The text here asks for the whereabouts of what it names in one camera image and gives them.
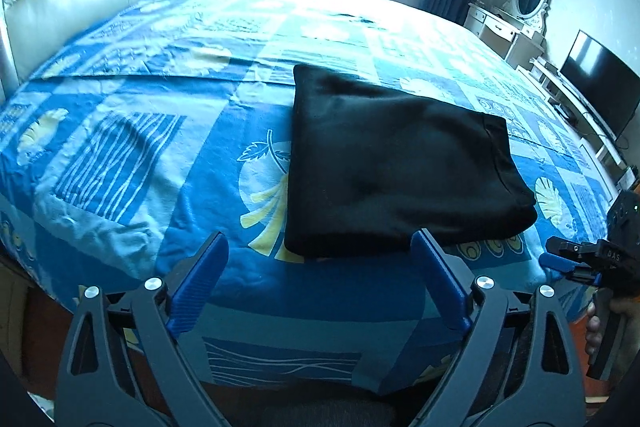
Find person's right hand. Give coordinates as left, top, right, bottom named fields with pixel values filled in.
left=585, top=298, right=640, bottom=356

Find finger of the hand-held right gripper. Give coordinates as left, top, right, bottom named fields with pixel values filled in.
left=539, top=254, right=608, bottom=286
left=545, top=236, right=601, bottom=259

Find white dressing table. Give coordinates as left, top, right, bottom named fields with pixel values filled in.
left=462, top=2, right=546, bottom=68

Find black flat television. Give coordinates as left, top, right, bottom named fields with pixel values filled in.
left=559, top=29, right=640, bottom=141

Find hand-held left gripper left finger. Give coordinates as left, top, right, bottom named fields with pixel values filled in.
left=55, top=231, right=231, bottom=427

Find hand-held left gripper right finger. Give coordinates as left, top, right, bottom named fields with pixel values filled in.
left=410, top=229, right=586, bottom=427

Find white television stand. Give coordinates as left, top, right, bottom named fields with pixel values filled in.
left=517, top=56, right=629, bottom=168

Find black pants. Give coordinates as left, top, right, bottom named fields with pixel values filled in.
left=284, top=64, right=539, bottom=259

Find blue printed bedsheet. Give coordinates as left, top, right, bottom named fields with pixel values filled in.
left=0, top=0, right=621, bottom=395

